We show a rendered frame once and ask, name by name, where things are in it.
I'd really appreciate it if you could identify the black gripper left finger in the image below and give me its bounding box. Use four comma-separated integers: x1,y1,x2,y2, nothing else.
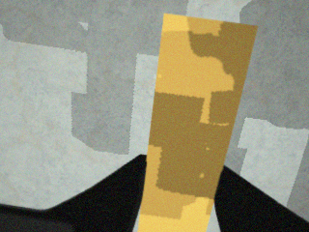
0,155,147,232

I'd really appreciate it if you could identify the yellow bar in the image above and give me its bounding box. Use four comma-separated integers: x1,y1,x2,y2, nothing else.
137,14,259,232

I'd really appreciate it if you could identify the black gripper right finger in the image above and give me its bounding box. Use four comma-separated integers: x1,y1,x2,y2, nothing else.
213,165,309,232

